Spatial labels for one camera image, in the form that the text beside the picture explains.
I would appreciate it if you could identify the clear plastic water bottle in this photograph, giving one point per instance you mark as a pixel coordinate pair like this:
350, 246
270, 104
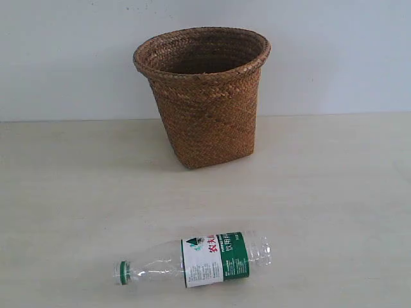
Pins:
198, 261

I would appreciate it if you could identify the brown woven wicker basket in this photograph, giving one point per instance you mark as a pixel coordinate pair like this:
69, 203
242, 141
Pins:
205, 82

